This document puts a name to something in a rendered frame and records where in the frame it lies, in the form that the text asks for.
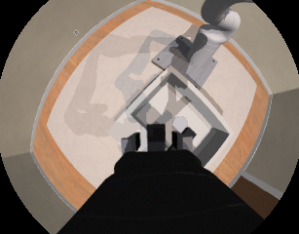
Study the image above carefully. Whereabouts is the black mixer tap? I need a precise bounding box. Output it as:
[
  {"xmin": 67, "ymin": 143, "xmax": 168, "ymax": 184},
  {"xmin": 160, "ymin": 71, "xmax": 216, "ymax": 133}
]
[{"xmin": 146, "ymin": 124, "xmax": 197, "ymax": 151}]

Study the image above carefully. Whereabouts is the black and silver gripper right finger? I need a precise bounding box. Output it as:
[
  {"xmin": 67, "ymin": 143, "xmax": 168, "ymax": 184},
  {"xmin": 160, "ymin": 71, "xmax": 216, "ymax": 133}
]
[{"xmin": 171, "ymin": 131, "xmax": 193, "ymax": 152}]

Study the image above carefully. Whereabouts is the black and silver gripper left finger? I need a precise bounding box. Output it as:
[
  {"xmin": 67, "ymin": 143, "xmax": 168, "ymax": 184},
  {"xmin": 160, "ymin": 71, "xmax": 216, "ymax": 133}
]
[{"xmin": 121, "ymin": 133, "xmax": 140, "ymax": 156}]

